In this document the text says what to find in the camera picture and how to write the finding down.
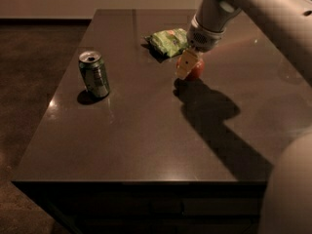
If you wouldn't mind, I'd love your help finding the green soda can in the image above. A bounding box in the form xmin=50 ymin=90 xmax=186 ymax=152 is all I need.
xmin=79 ymin=51 xmax=110 ymax=98

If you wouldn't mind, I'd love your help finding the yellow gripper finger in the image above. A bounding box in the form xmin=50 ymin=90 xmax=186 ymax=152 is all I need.
xmin=175 ymin=49 xmax=199 ymax=80

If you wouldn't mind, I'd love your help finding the red apple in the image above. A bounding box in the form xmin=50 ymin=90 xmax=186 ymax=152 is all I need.
xmin=177 ymin=59 xmax=205 ymax=81

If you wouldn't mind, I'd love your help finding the green jalapeno chip bag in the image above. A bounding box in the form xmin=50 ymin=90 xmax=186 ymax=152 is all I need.
xmin=144 ymin=28 xmax=188 ymax=58

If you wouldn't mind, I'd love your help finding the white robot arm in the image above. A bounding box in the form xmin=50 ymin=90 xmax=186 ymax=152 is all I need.
xmin=176 ymin=0 xmax=312 ymax=234

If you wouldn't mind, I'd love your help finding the dark drawer cabinet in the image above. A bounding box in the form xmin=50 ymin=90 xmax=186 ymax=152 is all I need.
xmin=13 ymin=180 xmax=266 ymax=234

